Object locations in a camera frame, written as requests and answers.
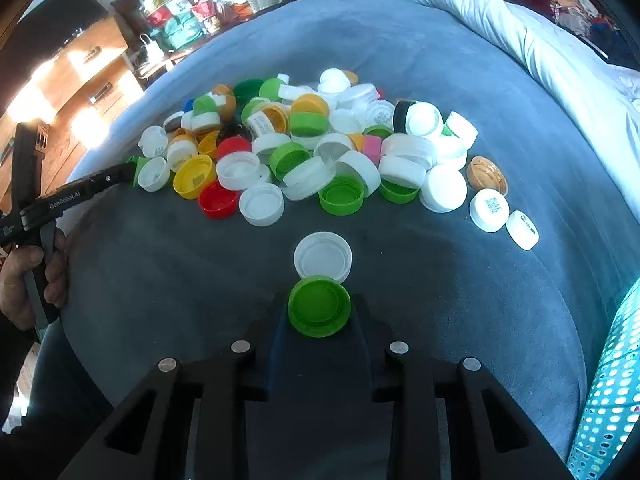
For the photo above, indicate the grey-blue bed sheet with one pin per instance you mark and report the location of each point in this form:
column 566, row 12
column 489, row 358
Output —
column 450, row 310

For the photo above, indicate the light blue perforated basket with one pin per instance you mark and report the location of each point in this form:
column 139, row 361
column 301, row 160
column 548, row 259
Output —
column 610, row 385

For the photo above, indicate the green bottle cap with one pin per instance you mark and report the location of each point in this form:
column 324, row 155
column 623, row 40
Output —
column 320, row 307

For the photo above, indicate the white ribbed bottle cap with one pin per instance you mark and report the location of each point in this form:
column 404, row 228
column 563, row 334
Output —
column 322, row 255

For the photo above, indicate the pile of clothes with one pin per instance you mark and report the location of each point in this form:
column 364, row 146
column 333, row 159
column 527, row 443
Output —
column 575, row 5

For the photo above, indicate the wooden drawer cabinet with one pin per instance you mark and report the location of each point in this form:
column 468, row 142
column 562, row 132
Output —
column 90, row 70

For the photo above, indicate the light blue duvet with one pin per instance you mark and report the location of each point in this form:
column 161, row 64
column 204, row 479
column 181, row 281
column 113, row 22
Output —
column 550, row 60

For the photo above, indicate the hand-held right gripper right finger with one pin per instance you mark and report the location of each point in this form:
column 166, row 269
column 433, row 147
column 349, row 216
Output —
column 361, row 350

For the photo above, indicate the person's left hand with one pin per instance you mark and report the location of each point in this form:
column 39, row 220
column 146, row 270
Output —
column 17, row 280

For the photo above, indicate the cluttered side table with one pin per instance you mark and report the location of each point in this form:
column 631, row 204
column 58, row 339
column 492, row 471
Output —
column 175, row 20

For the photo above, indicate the pile of mixed bottle caps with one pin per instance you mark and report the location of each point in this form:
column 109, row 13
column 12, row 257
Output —
column 295, row 157

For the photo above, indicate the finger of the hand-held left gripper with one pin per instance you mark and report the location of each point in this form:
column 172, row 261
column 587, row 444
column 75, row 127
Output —
column 110, row 177

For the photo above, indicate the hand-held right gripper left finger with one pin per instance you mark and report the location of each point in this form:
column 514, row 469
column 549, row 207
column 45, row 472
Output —
column 279, row 350

